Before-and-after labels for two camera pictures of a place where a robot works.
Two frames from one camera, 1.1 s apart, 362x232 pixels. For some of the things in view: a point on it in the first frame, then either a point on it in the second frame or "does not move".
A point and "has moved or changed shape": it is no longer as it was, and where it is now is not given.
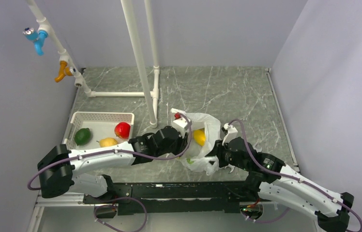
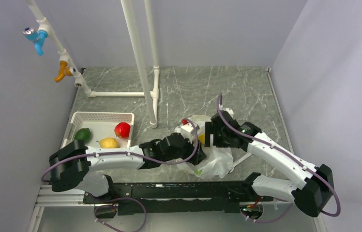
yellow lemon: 108,141 does not move
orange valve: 64,70 does not move
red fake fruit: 122,129 does not move
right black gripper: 217,152 → 210,129
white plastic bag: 194,157 has moved or changed shape
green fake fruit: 82,136 does not move
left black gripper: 183,144 → 198,155
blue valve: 38,37 does not move
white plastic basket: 101,124 does not move
